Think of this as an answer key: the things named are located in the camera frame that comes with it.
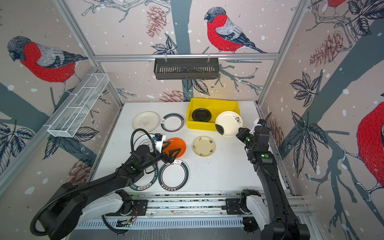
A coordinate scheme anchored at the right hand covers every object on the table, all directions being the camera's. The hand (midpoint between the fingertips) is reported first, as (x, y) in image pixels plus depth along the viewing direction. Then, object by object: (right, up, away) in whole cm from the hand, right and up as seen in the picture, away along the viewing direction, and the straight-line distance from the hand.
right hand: (237, 129), depth 78 cm
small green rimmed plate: (-40, +2, +30) cm, 50 cm away
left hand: (-34, -10, 0) cm, 35 cm away
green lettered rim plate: (-49, -29, +2) cm, 57 cm away
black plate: (-18, +7, +35) cm, 40 cm away
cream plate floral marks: (-17, -13, +19) cm, 29 cm away
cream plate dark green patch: (-4, +3, +5) cm, 7 cm away
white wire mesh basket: (-85, +12, -1) cm, 86 cm away
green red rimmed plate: (-35, -28, +6) cm, 45 cm away
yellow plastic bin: (-6, +14, +39) cm, 42 cm away
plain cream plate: (-60, +3, +32) cm, 68 cm away
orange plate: (-36, -12, +20) cm, 43 cm away
